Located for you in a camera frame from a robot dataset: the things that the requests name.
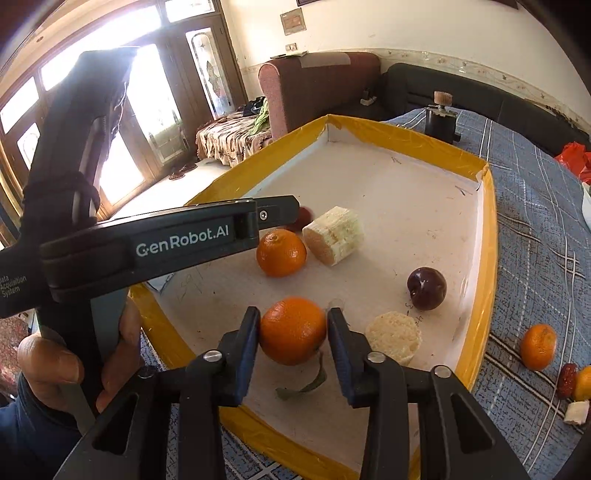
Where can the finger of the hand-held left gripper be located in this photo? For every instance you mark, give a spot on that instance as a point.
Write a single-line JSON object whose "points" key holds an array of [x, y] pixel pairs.
{"points": [[277, 212]]}

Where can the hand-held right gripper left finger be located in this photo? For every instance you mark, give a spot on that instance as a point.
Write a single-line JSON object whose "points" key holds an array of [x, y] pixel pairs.
{"points": [[247, 350]]}

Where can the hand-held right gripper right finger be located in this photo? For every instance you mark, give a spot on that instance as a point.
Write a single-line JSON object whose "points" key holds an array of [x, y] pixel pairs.
{"points": [[339, 355]]}

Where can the orange mandarin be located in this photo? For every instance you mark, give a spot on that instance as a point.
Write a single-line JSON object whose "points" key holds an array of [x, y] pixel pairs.
{"points": [[538, 346], [293, 330], [582, 383], [280, 252]]}

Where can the white tray yellow rim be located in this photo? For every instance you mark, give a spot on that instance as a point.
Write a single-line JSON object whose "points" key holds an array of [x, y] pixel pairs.
{"points": [[392, 194]]}

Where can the person's left forearm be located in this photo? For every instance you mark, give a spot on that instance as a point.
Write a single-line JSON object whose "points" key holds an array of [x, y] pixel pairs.
{"points": [[27, 438]]}

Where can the person's left hand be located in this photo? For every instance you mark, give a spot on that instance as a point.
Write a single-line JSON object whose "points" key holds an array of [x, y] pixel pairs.
{"points": [[46, 362]]}

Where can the green leaf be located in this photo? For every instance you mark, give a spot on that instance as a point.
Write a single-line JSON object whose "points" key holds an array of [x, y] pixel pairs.
{"points": [[302, 386]]}

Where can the pale sugarcane chunk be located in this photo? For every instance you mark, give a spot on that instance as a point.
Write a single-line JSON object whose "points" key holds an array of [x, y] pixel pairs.
{"points": [[394, 337], [332, 235]]}

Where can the patterned daybed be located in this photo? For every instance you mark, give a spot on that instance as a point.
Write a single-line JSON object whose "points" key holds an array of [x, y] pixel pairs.
{"points": [[226, 138]]}

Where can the green cloth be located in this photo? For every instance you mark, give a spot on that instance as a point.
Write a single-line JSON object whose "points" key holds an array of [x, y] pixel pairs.
{"points": [[261, 117]]}

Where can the pair of slippers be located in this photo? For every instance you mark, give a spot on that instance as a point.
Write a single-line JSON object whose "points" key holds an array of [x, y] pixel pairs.
{"points": [[182, 171]]}

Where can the dark purple plum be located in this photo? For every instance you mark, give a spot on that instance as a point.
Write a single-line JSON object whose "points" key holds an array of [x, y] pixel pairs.
{"points": [[427, 288]]}

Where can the brown sofa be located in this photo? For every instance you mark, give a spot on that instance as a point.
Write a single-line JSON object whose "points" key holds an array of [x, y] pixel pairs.
{"points": [[318, 92]]}

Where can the wooden glazed door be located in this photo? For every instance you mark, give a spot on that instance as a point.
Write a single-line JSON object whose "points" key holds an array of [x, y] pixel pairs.
{"points": [[184, 92]]}

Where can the black cylinder with beige knob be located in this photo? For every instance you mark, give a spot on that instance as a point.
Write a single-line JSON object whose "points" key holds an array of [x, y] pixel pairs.
{"points": [[441, 122]]}

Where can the large framed picture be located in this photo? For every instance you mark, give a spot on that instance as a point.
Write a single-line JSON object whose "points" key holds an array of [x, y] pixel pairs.
{"points": [[316, 2]]}

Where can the black sofa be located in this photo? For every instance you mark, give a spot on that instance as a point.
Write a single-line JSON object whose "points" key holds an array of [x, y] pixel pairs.
{"points": [[461, 92]]}

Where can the red plastic bag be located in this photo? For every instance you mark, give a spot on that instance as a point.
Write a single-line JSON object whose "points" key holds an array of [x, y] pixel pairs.
{"points": [[575, 157]]}

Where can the small wall frame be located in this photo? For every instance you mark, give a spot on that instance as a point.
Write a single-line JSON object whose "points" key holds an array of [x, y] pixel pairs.
{"points": [[294, 21]]}

